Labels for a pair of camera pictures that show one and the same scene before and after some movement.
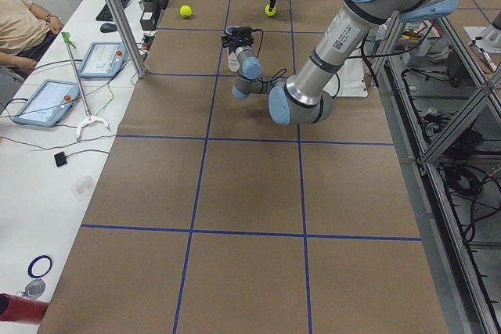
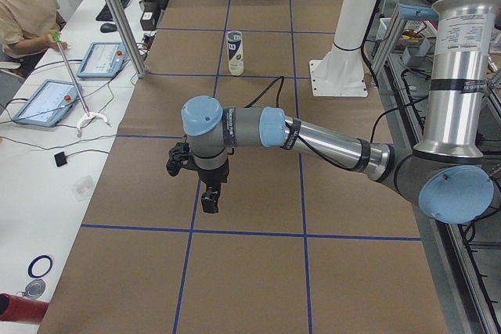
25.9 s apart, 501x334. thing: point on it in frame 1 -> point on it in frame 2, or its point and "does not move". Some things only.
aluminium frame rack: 444,114 does not move
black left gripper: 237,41 -> 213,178
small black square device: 60,159 does not move
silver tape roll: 34,289 does not move
